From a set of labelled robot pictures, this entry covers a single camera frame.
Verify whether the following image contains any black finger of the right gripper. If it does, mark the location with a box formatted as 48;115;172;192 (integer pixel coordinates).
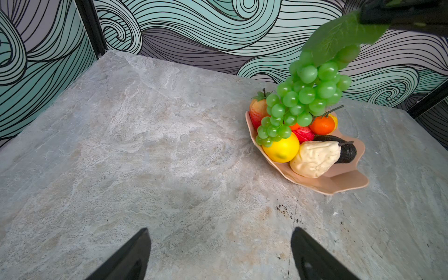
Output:
360;0;448;37

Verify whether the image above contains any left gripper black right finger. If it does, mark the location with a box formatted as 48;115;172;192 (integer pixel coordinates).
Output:
290;227;359;280

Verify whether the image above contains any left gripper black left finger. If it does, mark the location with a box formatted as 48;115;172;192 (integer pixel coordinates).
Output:
86;227;152;280

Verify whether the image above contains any pink scalloped fruit bowl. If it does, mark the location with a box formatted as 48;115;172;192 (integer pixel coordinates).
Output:
245;112;369;195

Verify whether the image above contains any cream fake garlic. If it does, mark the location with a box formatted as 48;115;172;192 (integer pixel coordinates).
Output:
289;141;354;179

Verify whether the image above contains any dark avocado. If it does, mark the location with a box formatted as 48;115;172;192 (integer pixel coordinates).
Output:
314;135;357;164

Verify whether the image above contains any yellow lemon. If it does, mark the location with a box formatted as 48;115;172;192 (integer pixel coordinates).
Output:
262;133;300;163

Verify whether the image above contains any green grape bunch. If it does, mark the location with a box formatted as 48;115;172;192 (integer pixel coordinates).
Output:
255;11;388;147

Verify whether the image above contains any orange tomato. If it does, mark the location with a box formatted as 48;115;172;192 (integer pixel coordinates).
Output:
309;105;344;135
289;123;301;131

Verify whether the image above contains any red fake apple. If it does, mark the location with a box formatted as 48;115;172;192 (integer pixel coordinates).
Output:
292;127;315;143

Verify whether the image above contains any yellow pear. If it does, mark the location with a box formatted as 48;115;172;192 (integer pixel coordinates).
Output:
329;113;338;131

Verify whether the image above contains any black corner frame post right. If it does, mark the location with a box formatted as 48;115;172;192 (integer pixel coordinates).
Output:
407;80;448;119

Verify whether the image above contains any black corner frame post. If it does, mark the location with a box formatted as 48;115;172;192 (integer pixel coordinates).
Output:
75;0;107;59
407;80;448;119

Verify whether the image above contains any black corner frame post left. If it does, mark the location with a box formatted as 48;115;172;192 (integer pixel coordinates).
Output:
75;0;107;59

